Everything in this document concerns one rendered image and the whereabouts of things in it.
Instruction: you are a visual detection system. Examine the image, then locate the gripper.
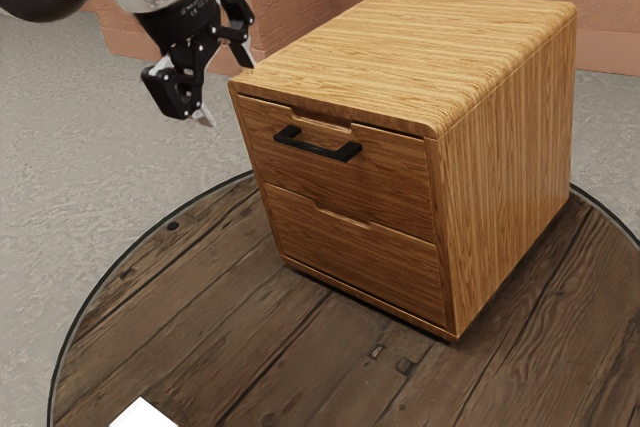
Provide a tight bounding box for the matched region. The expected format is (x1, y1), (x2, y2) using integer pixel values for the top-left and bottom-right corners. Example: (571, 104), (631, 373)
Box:
(133, 0), (257, 129)

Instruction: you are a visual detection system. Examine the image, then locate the wooden two-drawer cabinet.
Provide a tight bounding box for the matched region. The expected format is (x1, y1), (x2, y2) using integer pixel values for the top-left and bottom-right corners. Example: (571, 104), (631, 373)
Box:
(227, 0), (579, 343)

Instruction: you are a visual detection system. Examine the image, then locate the white block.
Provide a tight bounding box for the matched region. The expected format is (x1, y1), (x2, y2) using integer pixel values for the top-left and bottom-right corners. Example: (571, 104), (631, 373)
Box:
(107, 395), (179, 427)

